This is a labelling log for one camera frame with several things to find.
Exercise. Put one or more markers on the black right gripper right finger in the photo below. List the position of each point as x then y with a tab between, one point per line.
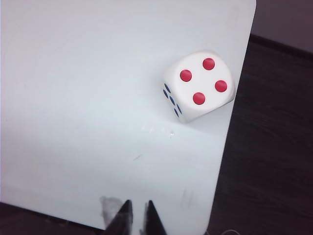
154	221

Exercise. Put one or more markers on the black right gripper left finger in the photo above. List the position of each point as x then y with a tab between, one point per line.
122	220

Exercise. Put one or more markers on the large white foam dice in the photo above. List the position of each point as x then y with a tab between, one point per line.
203	83

